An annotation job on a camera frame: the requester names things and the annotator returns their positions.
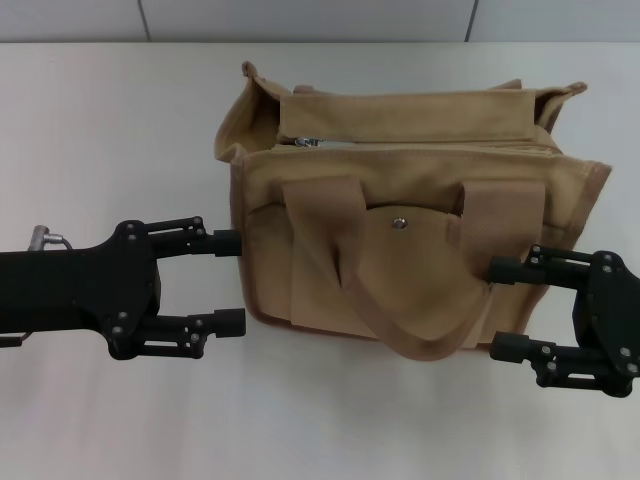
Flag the khaki canvas food bag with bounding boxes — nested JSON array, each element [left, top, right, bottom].
[[213, 60, 614, 362]]

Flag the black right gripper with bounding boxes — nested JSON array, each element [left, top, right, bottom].
[[487, 243, 640, 399]]

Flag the left wrist connector with cable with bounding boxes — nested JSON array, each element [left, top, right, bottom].
[[31, 225, 77, 251]]

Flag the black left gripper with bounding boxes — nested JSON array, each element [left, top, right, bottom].
[[0, 215, 247, 362]]

